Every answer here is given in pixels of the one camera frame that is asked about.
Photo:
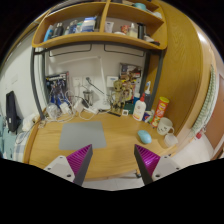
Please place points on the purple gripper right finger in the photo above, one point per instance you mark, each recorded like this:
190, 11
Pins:
153, 167

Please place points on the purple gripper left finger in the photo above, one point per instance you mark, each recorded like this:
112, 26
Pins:
72, 167

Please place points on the grey mouse pad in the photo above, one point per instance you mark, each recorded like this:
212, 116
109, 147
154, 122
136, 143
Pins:
75, 136

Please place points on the light blue computer mouse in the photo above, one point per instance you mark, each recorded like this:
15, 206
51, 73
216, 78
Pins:
144, 136

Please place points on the clear plastic container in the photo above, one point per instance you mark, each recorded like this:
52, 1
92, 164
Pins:
170, 140

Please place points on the white mug with face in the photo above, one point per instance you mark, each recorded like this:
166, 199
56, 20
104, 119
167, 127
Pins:
165, 126

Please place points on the white lotion bottle red cap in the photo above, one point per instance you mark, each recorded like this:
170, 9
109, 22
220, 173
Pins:
139, 109

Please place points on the white power adapter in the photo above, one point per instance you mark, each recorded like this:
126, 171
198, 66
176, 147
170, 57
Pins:
79, 106

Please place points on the red chips can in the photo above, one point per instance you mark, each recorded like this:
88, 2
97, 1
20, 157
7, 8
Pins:
160, 111

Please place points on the blue spray bottle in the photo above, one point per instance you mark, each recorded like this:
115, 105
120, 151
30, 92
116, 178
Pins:
147, 91

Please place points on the glass french press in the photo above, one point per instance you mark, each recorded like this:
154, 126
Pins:
88, 96

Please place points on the Groot figurine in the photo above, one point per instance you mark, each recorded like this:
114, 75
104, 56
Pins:
118, 96

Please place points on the black bag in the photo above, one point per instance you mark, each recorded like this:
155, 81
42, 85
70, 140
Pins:
13, 119

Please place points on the blue robot model box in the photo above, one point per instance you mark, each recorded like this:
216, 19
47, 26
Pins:
57, 86

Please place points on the wooden wall shelf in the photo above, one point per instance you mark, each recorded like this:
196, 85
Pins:
111, 17

